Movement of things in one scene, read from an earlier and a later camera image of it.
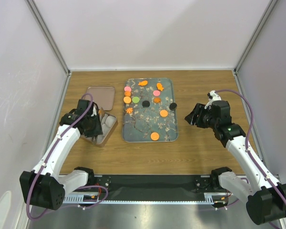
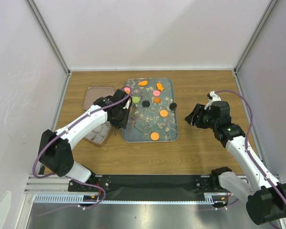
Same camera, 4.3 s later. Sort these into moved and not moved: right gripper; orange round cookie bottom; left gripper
Moved: left gripper
Not moved: orange round cookie bottom; right gripper
